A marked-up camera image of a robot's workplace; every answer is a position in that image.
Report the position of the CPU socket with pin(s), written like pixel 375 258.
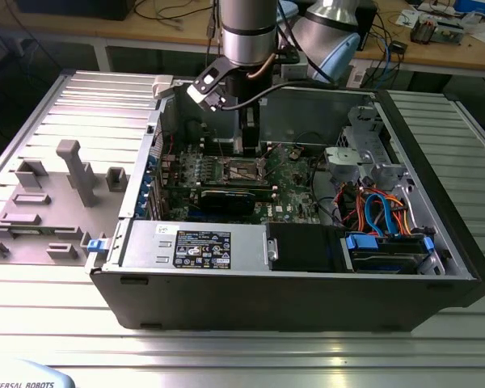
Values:
pixel 225 175

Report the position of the black PC case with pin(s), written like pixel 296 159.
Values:
pixel 266 299

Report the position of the black graphics card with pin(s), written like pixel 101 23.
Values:
pixel 226 200

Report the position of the round coin battery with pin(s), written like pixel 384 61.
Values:
pixel 295 153

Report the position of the green circuit device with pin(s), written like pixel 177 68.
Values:
pixel 448 34

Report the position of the hard disk in blue carrier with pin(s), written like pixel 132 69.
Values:
pixel 361 242

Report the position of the black disk bay block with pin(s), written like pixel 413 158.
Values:
pixel 303 246

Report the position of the blue box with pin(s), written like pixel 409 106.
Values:
pixel 481 5

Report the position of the wooden desk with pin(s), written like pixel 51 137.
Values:
pixel 448 54

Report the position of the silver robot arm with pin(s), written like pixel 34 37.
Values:
pixel 246 32

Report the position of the small black box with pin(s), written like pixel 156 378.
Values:
pixel 398 46

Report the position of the silver metal drive cage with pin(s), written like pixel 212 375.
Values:
pixel 343 159

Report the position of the metal locking lever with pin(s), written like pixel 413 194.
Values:
pixel 275 153

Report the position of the white paper sheet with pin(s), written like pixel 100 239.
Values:
pixel 406 18

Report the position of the silver power supply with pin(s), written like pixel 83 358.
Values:
pixel 145 242

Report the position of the grey parts rack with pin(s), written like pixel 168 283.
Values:
pixel 64 218

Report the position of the green motherboard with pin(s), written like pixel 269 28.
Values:
pixel 291 190

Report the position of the wide black computer box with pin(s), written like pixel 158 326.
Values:
pixel 72 8

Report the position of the white printed card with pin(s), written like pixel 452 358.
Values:
pixel 355 77

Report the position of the tall black box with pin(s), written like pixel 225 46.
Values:
pixel 368 24

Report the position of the copper finned cooler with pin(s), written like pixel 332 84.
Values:
pixel 422 32

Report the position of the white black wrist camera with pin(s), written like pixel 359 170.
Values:
pixel 204 91

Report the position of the blue plastic latch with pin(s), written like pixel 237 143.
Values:
pixel 97 245

